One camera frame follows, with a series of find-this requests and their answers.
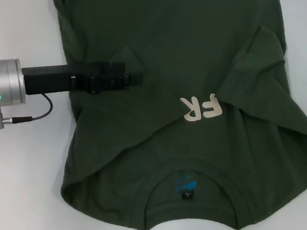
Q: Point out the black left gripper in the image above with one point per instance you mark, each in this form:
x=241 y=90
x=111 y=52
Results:
x=51 y=80

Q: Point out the dark green FREE T-shirt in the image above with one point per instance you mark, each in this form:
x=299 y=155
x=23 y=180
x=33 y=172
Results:
x=176 y=41

